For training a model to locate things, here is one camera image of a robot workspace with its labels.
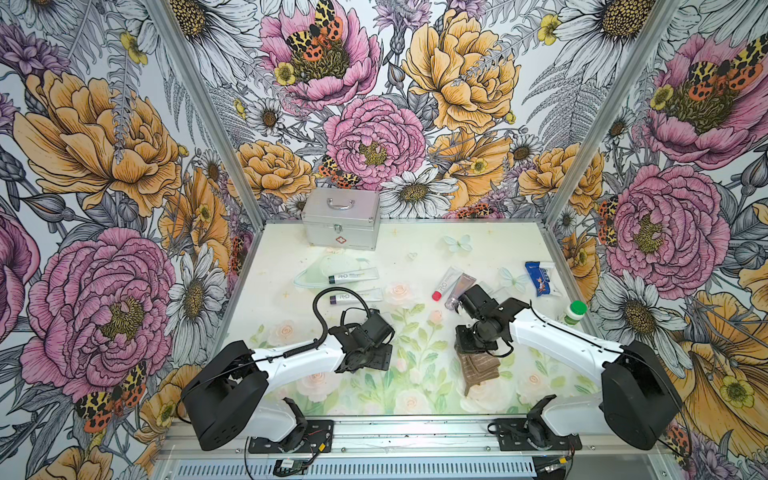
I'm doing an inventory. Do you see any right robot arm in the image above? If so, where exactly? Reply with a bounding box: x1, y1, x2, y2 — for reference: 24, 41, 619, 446
455, 285, 682, 451

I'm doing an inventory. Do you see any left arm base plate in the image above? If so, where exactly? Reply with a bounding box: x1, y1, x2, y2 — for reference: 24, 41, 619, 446
247, 419, 335, 454

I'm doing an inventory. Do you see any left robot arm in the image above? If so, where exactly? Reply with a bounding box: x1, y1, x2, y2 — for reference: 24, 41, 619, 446
181, 309, 395, 452

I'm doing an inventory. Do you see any pink cap toothpaste tube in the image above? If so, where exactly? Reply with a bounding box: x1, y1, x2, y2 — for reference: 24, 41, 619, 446
431, 267, 462, 301

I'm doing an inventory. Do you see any silver metal first-aid case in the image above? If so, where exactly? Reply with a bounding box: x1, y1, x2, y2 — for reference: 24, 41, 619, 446
301, 188, 381, 251

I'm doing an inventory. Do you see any aluminium front rail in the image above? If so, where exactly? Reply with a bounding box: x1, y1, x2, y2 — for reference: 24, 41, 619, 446
152, 415, 684, 479

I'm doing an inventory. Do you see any metallic pink toothpaste tube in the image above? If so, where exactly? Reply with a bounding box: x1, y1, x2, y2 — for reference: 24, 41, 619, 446
444, 273, 476, 311

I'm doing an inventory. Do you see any blue bandage packet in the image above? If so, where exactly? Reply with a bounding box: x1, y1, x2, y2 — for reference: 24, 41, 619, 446
525, 261, 555, 297

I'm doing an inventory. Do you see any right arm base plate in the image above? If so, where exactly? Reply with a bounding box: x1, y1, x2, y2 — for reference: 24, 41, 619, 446
487, 417, 582, 452

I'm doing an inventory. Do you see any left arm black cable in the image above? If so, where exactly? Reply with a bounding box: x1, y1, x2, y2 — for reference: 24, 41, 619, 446
239, 286, 370, 457

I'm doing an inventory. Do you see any purple cap toothpaste tube upper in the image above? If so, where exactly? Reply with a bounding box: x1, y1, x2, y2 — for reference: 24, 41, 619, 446
329, 288, 383, 305

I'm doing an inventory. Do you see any green cap white bottle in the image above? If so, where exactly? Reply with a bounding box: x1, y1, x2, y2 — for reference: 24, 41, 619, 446
563, 301, 588, 325

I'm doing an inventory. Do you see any dark green cap toothpaste tube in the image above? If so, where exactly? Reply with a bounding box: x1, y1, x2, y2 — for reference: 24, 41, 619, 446
328, 267, 379, 285

